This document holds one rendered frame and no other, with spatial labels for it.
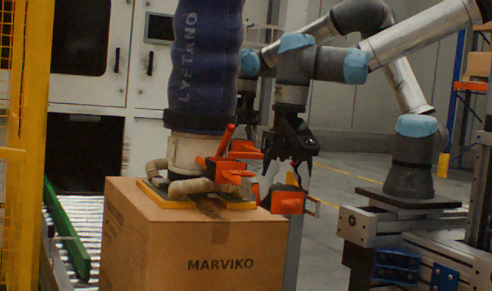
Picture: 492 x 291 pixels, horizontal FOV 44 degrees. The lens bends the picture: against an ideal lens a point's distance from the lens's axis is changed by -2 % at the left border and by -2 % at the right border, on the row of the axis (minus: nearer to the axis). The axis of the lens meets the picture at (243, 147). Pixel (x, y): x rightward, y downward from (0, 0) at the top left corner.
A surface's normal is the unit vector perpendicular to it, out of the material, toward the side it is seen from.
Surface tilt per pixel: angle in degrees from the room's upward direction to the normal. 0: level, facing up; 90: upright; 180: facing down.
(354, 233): 90
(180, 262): 90
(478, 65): 90
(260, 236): 90
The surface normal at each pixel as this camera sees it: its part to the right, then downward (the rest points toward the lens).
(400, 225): 0.47, 0.14
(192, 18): -0.27, -0.12
